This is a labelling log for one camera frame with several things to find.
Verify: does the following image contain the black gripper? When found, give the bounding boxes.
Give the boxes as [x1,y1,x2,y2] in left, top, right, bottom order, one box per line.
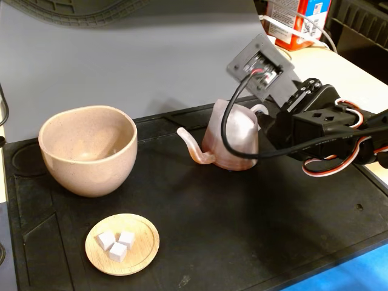
[258,78,358,161]

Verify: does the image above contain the translucent pink kettle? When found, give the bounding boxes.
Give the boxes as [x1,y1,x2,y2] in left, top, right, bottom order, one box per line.
[176,99,270,171]

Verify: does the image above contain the beige speckled ceramic cup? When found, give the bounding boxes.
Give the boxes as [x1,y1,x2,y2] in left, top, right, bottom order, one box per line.
[38,105,138,198]

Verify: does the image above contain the red white blue carton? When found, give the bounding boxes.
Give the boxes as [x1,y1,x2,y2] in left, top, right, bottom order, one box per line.
[265,0,333,52]

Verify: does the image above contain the black work mat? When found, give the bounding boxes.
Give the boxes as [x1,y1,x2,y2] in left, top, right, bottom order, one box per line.
[2,91,388,291]

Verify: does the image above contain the black plastic crate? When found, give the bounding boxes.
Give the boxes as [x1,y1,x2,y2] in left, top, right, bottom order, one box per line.
[321,0,388,89]

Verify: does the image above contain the grey silicone mat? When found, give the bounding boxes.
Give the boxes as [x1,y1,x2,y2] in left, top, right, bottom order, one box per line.
[0,0,296,144]

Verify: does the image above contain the round wooden saucer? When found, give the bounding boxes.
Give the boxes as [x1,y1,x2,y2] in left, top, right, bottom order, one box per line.
[85,213,161,276]

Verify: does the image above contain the white cube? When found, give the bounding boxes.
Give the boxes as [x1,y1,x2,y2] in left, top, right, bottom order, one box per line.
[109,242,128,263]
[97,230,116,252]
[118,230,135,250]

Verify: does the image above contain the black camera cable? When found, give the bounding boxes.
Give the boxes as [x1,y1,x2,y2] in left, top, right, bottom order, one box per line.
[220,72,388,159]

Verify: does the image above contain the red white servo wires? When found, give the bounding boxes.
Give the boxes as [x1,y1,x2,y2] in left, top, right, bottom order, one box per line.
[335,99,364,130]
[302,136,388,178]

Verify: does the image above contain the flat white cable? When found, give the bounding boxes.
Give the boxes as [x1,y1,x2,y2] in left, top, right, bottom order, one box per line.
[259,14,330,49]

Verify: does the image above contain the thin grey cable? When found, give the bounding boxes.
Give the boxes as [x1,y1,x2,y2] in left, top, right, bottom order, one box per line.
[298,11,338,54]

